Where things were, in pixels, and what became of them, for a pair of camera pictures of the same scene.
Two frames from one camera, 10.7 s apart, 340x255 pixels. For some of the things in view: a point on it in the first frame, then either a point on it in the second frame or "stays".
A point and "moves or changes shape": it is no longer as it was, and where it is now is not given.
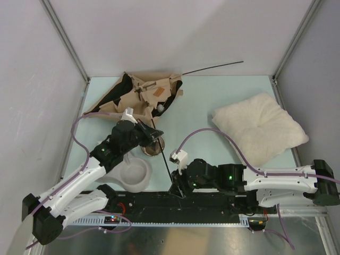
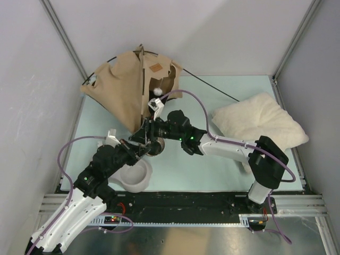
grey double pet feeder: (134, 175) stays
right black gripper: (178, 179) → (140, 136)
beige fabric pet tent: (146, 93) moves or changes shape
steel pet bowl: (153, 149) stays
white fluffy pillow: (259, 126) stays
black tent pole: (161, 153) → (141, 48)
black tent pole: (207, 68) → (96, 66)
